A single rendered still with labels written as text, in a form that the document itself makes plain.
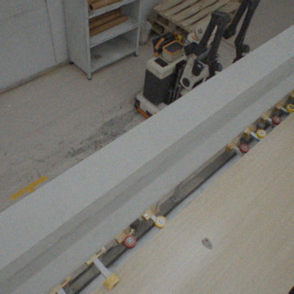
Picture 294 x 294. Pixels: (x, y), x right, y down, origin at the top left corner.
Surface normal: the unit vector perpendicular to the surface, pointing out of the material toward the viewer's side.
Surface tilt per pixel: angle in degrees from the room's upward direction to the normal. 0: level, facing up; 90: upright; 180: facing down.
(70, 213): 0
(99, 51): 0
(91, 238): 61
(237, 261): 0
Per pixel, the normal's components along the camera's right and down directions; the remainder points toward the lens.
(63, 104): 0.10, -0.60
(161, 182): 0.65, 0.25
